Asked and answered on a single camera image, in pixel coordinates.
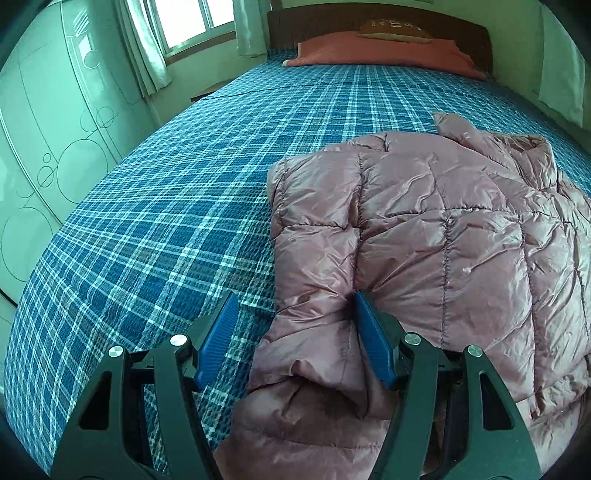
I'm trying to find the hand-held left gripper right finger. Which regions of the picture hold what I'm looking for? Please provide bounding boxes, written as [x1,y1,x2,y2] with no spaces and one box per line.
[353,290,542,480]

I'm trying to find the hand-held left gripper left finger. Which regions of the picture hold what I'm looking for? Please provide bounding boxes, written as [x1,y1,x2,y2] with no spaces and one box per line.
[50,291,241,480]

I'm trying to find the pink quilted puffer jacket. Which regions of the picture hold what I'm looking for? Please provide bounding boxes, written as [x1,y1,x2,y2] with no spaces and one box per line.
[213,112,591,480]

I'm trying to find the bed with blue plaid sheet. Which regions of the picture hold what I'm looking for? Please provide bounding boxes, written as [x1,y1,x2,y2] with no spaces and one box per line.
[4,48,591,480]

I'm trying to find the wooden nightstand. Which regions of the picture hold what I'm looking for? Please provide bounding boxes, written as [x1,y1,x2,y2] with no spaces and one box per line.
[190,80,227,103]

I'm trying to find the white wardrobe with circle pattern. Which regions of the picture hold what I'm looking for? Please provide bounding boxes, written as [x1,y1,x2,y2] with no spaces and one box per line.
[0,0,160,324]

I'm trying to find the red pillow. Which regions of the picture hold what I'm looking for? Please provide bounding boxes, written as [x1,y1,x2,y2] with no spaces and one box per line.
[283,31,490,83]

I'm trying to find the pale green curtain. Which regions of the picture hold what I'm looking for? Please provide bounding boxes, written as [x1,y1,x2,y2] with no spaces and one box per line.
[232,0,269,58]
[115,0,172,97]

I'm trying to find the brown printed cushion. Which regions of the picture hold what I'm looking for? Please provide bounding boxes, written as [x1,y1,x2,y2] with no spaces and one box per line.
[358,18,434,44]

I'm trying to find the dark wooden headboard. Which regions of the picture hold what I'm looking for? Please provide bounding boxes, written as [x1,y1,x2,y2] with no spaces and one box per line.
[267,8,494,83]

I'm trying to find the window with white frame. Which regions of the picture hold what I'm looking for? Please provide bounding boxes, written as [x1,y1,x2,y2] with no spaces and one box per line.
[139,0,238,58]

